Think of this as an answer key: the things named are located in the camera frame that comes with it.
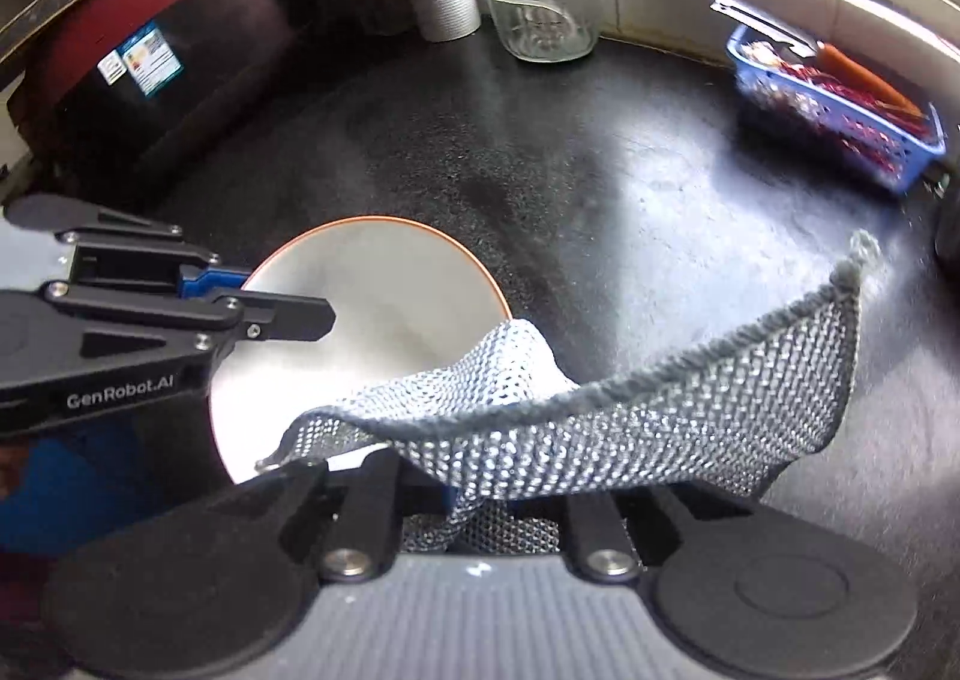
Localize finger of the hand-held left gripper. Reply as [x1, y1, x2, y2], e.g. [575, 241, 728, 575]
[4, 195, 253, 299]
[45, 281, 336, 365]

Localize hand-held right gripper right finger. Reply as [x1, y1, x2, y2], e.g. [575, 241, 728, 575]
[562, 481, 752, 577]

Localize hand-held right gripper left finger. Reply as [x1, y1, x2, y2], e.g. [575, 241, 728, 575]
[255, 447, 452, 577]

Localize white bowl with red rim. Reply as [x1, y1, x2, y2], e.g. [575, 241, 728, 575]
[208, 215, 515, 488]

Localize grey mesh dishcloth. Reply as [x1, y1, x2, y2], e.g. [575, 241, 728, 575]
[255, 228, 884, 555]

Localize dark red kitchen appliance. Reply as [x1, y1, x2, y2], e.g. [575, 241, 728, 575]
[0, 0, 317, 220]

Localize glass jar with clear lid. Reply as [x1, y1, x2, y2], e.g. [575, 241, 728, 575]
[478, 0, 605, 64]

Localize blue plastic basket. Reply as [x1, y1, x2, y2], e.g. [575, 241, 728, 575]
[725, 24, 948, 194]

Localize dried red chillies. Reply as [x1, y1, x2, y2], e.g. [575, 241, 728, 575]
[750, 58, 925, 149]

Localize knife with orange handle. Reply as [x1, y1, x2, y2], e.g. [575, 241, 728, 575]
[706, 0, 925, 121]

